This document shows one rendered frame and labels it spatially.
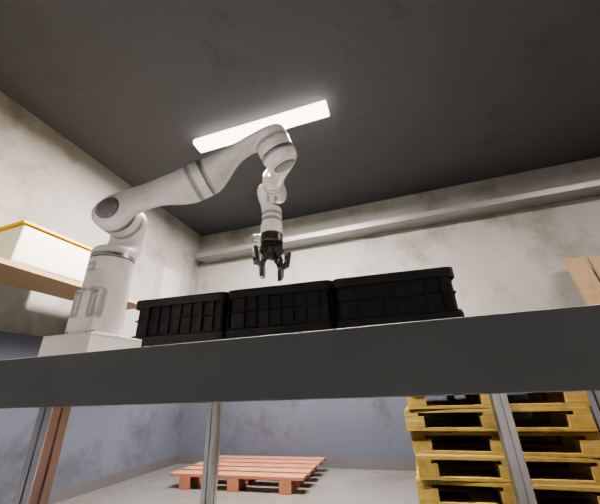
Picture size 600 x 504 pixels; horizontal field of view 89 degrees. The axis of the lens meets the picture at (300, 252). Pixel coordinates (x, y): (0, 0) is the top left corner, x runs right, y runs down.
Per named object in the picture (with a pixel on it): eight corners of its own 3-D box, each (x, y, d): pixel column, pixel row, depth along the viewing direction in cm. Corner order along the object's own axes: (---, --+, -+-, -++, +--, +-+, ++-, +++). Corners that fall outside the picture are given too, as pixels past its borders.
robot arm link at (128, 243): (120, 215, 83) (106, 276, 75) (96, 195, 74) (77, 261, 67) (153, 212, 82) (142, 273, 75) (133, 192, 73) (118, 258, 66)
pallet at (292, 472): (327, 469, 284) (326, 456, 288) (307, 496, 214) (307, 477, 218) (214, 467, 308) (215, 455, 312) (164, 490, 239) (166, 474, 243)
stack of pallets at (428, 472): (574, 480, 226) (537, 366, 259) (644, 519, 159) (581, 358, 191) (416, 474, 256) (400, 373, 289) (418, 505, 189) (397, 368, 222)
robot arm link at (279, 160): (292, 190, 102) (280, 169, 103) (303, 151, 76) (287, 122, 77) (267, 202, 100) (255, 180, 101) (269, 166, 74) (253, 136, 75)
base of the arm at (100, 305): (95, 333, 59) (114, 252, 66) (56, 336, 61) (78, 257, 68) (130, 340, 68) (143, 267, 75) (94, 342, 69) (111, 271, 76)
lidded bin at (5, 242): (46, 290, 228) (56, 258, 239) (87, 283, 217) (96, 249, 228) (-36, 269, 186) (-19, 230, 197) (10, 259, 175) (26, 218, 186)
